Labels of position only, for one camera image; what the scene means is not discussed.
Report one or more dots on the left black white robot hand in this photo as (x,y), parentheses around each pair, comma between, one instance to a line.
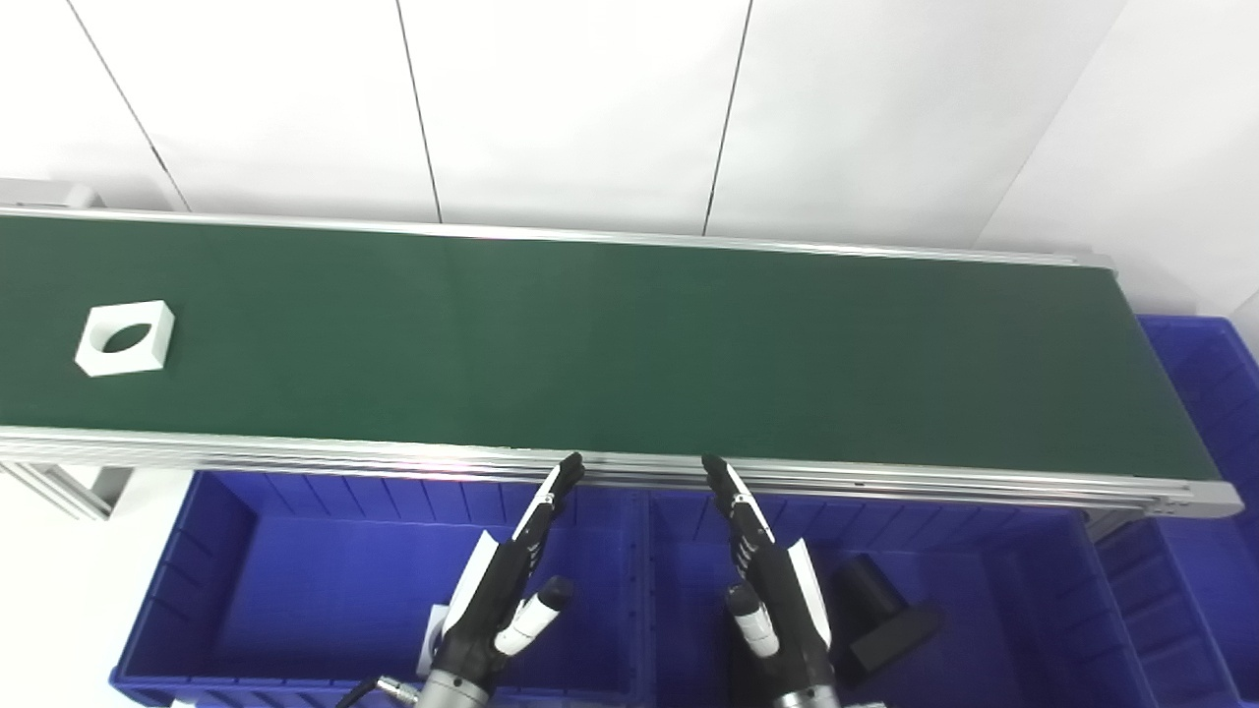
(492,600)

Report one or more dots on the white square part with hole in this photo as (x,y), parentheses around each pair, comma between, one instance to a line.
(148,352)

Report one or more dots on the aluminium conveyor support leg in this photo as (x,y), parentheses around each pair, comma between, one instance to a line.
(79,490)

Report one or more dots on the blue plastic bin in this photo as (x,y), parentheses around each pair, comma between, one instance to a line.
(325,590)
(1003,610)
(1200,472)

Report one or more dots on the green conveyor belt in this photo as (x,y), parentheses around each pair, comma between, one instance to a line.
(629,344)
(295,450)

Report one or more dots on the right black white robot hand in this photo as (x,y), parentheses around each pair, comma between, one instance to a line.
(782,600)

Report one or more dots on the grey conveyor motor housing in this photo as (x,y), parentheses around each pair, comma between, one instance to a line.
(49,193)

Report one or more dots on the white part in bin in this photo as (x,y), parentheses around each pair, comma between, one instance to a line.
(434,634)

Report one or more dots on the black cylindrical part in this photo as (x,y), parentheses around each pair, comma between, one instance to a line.
(880,615)

